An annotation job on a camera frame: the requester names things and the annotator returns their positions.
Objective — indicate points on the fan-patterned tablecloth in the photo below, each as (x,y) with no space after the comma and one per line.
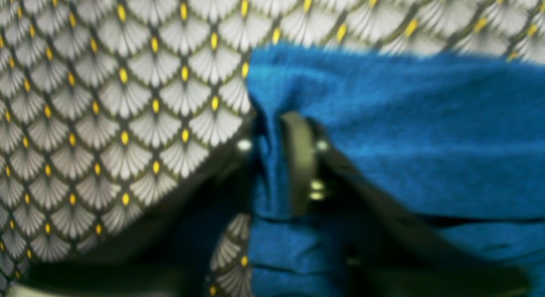
(107,105)

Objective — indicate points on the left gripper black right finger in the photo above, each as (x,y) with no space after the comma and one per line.
(387,250)

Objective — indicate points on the blue T-shirt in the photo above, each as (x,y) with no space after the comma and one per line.
(457,139)

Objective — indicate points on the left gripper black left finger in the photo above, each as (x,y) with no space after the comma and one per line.
(194,243)

